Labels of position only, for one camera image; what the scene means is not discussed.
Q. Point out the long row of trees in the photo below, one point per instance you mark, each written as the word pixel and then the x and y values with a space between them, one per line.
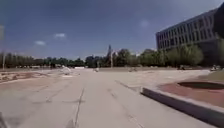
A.
pixel 50 62

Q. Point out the grey building with window rows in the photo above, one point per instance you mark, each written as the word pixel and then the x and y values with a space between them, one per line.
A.
pixel 190 33

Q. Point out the distant tower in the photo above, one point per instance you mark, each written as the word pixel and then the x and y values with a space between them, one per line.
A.
pixel 109 51

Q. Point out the thin pole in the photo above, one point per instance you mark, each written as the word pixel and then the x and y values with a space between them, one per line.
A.
pixel 3 60

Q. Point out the pale concrete slab pavement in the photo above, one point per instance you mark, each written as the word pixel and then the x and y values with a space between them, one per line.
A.
pixel 93 100

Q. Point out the bare earth patch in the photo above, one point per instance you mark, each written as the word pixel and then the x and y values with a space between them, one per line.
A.
pixel 20 76

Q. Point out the red brick bed with kerb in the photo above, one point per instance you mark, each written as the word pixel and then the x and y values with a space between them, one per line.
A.
pixel 186 94

